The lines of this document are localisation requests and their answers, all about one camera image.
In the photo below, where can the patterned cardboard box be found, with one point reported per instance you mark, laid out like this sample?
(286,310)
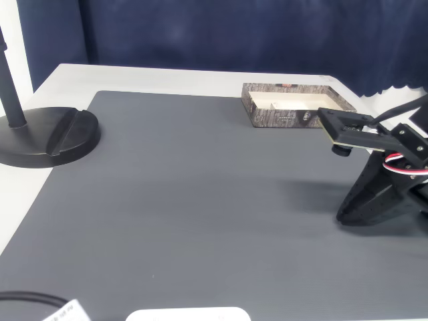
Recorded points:
(277,118)

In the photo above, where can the grey table mat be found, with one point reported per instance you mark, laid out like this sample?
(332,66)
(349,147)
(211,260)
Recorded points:
(200,200)

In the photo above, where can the white flat device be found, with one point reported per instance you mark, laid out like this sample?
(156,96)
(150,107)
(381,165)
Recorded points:
(187,314)

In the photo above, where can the black round stand base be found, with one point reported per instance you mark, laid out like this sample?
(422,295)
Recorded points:
(40,137)

